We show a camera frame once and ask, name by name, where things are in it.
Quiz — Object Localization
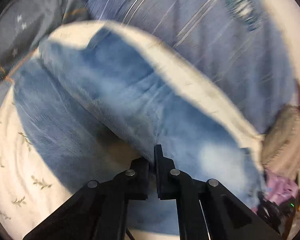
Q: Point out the light blue denim jeans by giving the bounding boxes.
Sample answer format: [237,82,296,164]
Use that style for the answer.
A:
[13,28,267,235]

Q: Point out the cream leaf-print bed sheet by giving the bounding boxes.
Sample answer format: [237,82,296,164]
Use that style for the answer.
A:
[0,21,265,239]

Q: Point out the purple floral cloth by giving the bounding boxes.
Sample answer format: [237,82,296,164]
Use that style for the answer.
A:
[251,169,299,213]

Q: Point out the beige striped floral pillow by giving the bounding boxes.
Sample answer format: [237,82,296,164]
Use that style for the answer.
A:
[261,105,300,180]

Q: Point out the blue striped pillow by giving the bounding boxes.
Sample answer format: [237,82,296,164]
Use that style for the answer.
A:
[84,0,295,134]

